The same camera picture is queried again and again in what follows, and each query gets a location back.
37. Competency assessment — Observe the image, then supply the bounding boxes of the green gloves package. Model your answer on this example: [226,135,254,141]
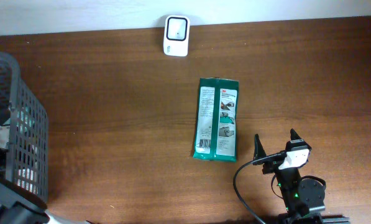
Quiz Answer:
[193,78,239,162]

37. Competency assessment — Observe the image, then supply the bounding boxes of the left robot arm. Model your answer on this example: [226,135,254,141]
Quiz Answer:
[0,125,74,223]

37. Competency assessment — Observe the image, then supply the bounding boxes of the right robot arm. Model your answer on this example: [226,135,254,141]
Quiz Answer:
[254,129,326,223]

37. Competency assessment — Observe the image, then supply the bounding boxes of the grey plastic basket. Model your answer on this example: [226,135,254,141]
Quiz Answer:
[0,52,48,201]

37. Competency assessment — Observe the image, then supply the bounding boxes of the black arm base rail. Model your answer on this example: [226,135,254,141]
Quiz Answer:
[278,214,351,224]

